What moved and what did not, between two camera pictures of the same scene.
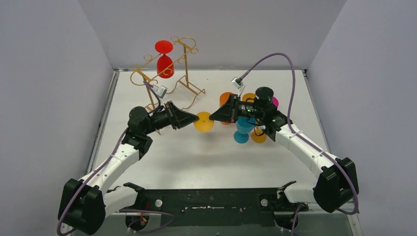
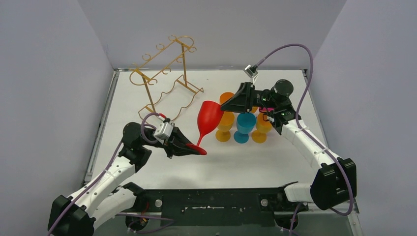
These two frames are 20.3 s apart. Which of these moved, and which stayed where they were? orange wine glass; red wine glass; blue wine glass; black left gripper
Moved: red wine glass; black left gripper
Stayed: blue wine glass; orange wine glass
